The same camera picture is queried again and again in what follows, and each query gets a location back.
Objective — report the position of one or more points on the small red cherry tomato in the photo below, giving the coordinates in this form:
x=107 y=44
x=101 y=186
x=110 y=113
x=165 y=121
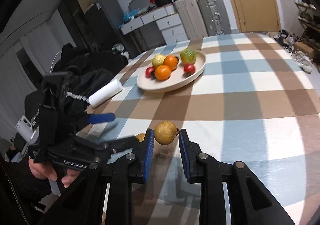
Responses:
x=189 y=69

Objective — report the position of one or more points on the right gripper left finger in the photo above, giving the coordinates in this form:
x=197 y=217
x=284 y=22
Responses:
x=103 y=194

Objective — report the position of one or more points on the person left hand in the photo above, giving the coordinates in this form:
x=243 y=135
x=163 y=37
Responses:
x=46 y=171

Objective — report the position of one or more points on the small orange mandarin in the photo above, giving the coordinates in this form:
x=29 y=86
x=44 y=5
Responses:
x=162 y=72

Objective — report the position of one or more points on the beige suitcase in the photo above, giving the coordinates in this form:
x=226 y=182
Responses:
x=191 y=18

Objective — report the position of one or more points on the yellow guava fruit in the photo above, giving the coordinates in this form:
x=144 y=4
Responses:
x=158 y=60

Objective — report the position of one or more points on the white paper towel roll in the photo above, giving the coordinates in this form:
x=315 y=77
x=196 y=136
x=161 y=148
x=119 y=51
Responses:
x=105 y=93

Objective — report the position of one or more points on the black cabinet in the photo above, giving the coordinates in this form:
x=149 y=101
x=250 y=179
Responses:
x=95 y=24

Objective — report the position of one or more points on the brown longan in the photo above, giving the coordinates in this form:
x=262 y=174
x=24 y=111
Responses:
x=140 y=137
x=165 y=132

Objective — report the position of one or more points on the beige round plate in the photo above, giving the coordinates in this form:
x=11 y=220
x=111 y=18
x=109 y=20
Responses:
x=177 y=80

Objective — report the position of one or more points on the checkered tablecloth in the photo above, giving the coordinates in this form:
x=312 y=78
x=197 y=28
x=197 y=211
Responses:
x=252 y=103

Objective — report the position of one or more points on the wooden shoe rack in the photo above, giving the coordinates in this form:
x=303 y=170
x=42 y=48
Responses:
x=308 y=17

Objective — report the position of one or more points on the green yellow bumpy fruit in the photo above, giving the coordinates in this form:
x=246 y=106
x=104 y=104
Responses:
x=188 y=56

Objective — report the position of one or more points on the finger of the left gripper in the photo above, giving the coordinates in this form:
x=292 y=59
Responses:
x=118 y=145
x=101 y=118

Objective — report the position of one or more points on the silver suitcase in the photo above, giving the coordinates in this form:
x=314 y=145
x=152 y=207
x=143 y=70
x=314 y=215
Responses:
x=215 y=17

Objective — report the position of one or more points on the white drawer desk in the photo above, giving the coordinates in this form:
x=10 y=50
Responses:
x=167 y=20

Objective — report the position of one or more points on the large orange mandarin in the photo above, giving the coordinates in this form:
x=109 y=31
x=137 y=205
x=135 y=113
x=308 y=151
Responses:
x=171 y=61

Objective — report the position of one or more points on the red tomato with stem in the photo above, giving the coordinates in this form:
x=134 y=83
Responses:
x=150 y=72

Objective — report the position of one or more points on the black clothes pile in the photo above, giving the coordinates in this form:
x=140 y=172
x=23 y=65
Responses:
x=91 y=71

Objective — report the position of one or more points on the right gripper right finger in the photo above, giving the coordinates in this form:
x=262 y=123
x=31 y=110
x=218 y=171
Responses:
x=250 y=201

